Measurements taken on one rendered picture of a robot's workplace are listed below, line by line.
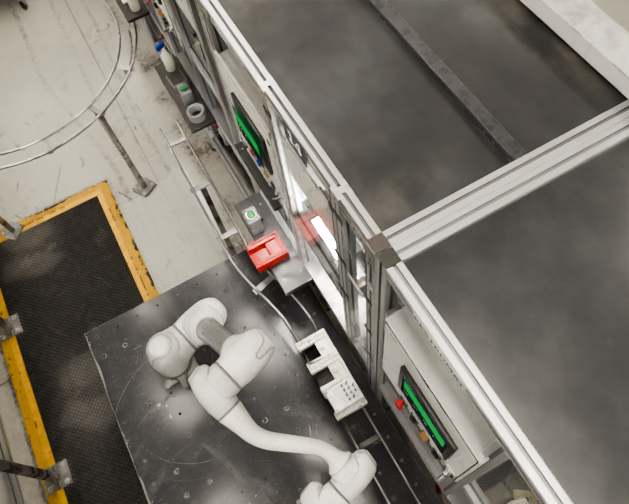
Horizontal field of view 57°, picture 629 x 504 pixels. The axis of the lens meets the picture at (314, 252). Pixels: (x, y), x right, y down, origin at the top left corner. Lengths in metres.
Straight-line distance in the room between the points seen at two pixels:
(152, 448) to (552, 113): 2.07
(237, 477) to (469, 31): 1.92
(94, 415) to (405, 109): 2.63
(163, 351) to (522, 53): 1.76
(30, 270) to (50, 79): 1.67
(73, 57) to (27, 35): 0.53
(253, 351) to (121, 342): 1.05
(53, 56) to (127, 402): 3.25
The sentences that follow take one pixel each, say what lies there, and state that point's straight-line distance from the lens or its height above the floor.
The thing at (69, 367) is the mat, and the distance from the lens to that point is 3.79.
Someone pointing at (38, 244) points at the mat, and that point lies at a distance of 4.25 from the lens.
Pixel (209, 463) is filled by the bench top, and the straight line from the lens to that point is 2.68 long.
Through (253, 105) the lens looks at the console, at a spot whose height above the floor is 1.82.
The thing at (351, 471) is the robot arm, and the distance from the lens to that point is 2.12.
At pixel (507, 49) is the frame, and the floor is 2.01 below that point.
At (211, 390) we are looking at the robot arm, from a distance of 2.04.
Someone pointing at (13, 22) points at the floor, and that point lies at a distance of 5.79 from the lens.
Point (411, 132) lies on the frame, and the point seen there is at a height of 2.01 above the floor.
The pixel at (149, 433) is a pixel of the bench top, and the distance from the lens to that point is 2.78.
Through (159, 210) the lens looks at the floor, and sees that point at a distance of 4.04.
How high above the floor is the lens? 3.26
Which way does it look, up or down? 63 degrees down
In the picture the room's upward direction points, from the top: 11 degrees counter-clockwise
